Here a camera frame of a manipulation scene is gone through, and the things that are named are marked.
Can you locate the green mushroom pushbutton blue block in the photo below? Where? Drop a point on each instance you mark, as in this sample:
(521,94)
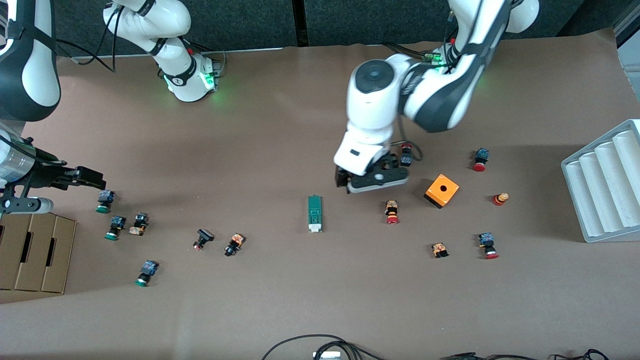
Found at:
(149,268)
(106,197)
(117,223)

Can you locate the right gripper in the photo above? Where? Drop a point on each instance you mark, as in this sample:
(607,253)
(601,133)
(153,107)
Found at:
(46,176)

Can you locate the orange button enclosure box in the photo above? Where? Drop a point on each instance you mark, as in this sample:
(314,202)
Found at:
(441,190)

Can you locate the white ribbed plastic tray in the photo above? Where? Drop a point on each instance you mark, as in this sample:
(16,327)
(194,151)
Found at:
(605,185)

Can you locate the red yellow mushroom button head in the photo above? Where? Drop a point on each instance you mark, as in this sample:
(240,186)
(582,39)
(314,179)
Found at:
(499,199)

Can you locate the black flat-head switch red terminals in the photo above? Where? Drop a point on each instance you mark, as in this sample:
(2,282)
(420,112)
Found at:
(204,236)

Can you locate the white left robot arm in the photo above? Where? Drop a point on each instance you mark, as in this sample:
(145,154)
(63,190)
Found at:
(372,110)

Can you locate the red mushroom pushbutton orange block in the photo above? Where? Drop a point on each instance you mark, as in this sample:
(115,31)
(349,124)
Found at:
(391,210)

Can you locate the brown paper table cover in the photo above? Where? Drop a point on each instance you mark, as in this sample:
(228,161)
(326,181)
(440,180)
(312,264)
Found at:
(300,300)

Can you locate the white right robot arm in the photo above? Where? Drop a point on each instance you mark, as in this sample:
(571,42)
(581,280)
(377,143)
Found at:
(165,30)

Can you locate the grey metal cabinet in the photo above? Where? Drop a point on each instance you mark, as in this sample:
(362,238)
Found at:
(631,37)

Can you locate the red emergency button black block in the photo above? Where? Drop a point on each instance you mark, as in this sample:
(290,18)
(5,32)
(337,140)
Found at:
(406,159)

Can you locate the orange contact block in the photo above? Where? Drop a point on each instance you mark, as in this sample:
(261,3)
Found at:
(439,249)

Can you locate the brown cardboard box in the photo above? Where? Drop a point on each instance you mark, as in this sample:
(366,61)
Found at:
(35,245)

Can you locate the red mushroom pushbutton blue block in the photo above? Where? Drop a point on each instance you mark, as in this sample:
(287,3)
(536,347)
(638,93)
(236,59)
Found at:
(481,156)
(486,241)

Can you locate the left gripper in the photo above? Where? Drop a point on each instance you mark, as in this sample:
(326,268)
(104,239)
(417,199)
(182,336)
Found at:
(387,161)

